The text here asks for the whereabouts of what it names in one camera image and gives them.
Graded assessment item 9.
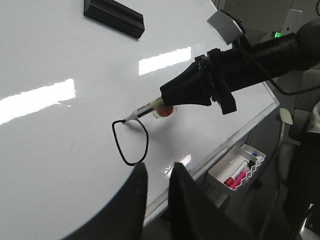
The red round magnet taped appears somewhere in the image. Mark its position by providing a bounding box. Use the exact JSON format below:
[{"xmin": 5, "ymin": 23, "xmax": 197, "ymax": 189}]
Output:
[{"xmin": 152, "ymin": 105, "xmax": 177, "ymax": 119}]

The grey chair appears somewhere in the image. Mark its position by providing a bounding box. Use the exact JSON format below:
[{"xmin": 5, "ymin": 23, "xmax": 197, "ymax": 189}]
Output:
[{"xmin": 274, "ymin": 68, "xmax": 320, "ymax": 176}]

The red capped marker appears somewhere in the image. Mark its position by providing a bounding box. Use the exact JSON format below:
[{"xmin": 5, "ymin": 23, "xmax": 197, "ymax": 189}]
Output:
[{"xmin": 223, "ymin": 160, "xmax": 248, "ymax": 187}]

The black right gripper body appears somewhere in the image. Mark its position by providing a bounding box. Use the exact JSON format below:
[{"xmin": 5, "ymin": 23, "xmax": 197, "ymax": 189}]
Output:
[{"xmin": 194, "ymin": 48, "xmax": 267, "ymax": 115}]

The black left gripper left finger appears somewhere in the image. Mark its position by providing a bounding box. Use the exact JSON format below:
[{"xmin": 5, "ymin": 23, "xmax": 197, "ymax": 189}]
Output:
[{"xmin": 64, "ymin": 163, "xmax": 148, "ymax": 240}]

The white marker tray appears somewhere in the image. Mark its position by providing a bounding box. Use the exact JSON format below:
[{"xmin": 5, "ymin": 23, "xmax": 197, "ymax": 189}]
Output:
[{"xmin": 206, "ymin": 144, "xmax": 266, "ymax": 196}]

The black cable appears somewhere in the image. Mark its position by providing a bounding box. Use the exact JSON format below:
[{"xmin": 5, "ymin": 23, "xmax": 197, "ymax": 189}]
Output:
[{"xmin": 234, "ymin": 42, "xmax": 320, "ymax": 96}]

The pink marker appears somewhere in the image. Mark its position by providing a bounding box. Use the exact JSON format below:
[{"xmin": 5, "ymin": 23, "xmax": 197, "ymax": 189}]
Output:
[{"xmin": 230, "ymin": 169, "xmax": 248, "ymax": 190}]

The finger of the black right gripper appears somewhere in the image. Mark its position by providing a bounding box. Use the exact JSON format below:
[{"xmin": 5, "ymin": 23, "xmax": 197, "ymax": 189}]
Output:
[{"xmin": 160, "ymin": 62, "xmax": 212, "ymax": 106}]

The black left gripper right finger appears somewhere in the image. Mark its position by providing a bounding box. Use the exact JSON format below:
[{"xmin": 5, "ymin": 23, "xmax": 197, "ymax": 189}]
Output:
[{"xmin": 168, "ymin": 162, "xmax": 253, "ymax": 240}]

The white whiteboard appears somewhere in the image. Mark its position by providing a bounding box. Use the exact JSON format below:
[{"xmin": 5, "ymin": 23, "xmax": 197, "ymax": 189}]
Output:
[{"xmin": 0, "ymin": 0, "xmax": 279, "ymax": 240}]

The black whiteboard eraser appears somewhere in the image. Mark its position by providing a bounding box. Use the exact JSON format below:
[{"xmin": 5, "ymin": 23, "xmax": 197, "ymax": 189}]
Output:
[{"xmin": 83, "ymin": 0, "xmax": 145, "ymax": 39}]

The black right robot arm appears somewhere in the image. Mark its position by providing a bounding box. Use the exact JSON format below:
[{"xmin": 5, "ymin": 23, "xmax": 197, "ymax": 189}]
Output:
[{"xmin": 160, "ymin": 19, "xmax": 320, "ymax": 115}]

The white black whiteboard marker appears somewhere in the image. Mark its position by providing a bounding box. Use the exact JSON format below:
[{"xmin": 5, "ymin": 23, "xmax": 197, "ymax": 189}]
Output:
[{"xmin": 121, "ymin": 97, "xmax": 164, "ymax": 123}]

